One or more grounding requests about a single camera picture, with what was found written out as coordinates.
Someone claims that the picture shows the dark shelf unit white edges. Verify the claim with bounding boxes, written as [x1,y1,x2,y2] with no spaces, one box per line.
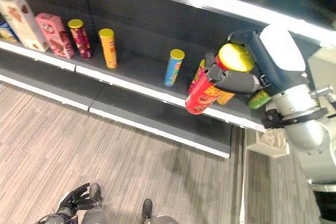
[0,0,336,159]

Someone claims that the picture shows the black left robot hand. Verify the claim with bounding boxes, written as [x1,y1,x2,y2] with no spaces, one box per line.
[58,183,96,215]

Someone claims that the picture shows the green chip can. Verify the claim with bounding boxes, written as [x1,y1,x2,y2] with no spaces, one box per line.
[247,90,272,110]

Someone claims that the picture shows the blue chip can yellow lid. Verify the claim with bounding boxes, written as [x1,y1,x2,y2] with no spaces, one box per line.
[163,48,185,88]

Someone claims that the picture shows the orange chip can yellow lid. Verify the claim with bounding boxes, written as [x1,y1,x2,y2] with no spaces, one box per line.
[98,28,119,69]

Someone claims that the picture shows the blue white snack package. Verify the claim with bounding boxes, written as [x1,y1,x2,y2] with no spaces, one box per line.
[0,22,19,43]

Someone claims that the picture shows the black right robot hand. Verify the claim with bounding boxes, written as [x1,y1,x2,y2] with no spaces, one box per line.
[204,24,310,96]

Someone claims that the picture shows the robot right leg and foot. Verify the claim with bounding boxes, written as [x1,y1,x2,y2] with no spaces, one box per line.
[141,198,180,224]

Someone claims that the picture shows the pink snack box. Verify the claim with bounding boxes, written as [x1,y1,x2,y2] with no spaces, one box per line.
[34,12,76,60]

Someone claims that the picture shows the robot left leg and foot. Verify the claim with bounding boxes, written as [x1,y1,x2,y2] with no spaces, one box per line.
[80,183,110,224]

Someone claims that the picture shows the maroon chip can yellow lid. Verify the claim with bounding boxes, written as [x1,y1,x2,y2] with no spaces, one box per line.
[67,19,93,60]

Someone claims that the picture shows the tall cream snack box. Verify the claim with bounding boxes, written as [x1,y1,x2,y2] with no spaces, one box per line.
[0,0,50,52]

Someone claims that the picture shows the orange snack package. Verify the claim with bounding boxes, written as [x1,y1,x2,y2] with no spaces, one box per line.
[216,89,235,105]

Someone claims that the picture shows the red chip can yellow lid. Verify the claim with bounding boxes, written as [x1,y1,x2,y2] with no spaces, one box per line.
[185,42,256,115]

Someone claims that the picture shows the white box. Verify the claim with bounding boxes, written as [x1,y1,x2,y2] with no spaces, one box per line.
[246,129,290,158]

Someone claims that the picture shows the robot leg and foot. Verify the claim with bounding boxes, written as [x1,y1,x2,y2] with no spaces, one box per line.
[141,198,180,224]
[80,183,110,224]

